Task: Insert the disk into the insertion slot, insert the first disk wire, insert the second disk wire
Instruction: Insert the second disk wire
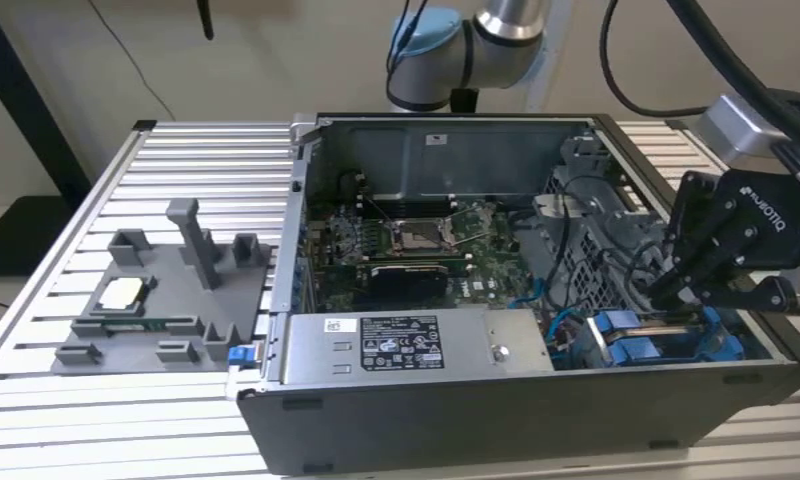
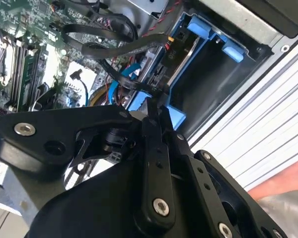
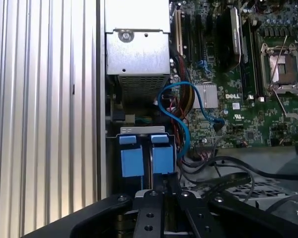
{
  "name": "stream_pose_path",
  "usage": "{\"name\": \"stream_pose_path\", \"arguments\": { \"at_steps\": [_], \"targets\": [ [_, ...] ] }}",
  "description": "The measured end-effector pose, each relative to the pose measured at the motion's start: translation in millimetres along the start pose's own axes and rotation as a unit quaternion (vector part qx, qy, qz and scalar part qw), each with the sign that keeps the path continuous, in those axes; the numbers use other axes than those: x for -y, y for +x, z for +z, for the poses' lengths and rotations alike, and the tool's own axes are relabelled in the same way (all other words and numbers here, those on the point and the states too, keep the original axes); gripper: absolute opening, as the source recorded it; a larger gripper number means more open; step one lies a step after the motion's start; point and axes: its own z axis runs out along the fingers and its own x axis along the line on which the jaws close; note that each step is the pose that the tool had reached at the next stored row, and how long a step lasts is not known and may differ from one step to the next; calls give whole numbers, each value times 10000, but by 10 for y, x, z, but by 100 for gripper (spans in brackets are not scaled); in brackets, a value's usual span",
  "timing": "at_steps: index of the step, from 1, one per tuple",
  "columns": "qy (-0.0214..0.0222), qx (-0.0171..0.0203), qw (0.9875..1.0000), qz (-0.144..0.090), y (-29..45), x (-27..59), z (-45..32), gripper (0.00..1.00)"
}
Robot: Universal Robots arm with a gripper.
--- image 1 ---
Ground CPU socket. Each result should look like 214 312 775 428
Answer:
387 217 459 254

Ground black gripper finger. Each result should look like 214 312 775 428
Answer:
645 169 733 311
673 267 800 316

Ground thin black joint cable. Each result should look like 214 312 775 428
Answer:
390 0 434 67

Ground black graphics card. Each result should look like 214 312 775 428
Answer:
356 259 455 307

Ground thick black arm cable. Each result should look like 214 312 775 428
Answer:
663 0 800 151

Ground green motherboard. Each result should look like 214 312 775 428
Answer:
304 199 542 314

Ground blue wire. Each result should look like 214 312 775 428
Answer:
511 292 586 351

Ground blue plastic disk carrier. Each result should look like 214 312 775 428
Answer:
611 335 663 364

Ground thin black wall cable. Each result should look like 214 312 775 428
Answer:
84 0 178 122

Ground thin wire locking lever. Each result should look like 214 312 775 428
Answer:
362 193 400 225

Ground grey plastic parts rack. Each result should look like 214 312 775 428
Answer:
51 198 276 376

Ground silver power supply unit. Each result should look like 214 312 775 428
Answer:
280 307 554 386

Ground green RAM stick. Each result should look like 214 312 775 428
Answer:
104 319 196 334

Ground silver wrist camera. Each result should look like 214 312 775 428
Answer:
695 93 799 172

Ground silver CPU chip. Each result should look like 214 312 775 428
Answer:
98 277 151 311

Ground open black PC case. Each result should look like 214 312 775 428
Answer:
226 110 800 476

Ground long black wire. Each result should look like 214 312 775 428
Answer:
547 174 617 312

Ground metal socket cover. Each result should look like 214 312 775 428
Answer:
447 205 497 247

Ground hard disk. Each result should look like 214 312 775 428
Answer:
590 305 750 364

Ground grey metal drive cage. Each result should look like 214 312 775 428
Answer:
511 164 675 321

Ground black camera cable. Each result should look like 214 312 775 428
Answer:
598 0 715 118

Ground black hanging antenna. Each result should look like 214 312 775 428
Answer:
196 0 218 41

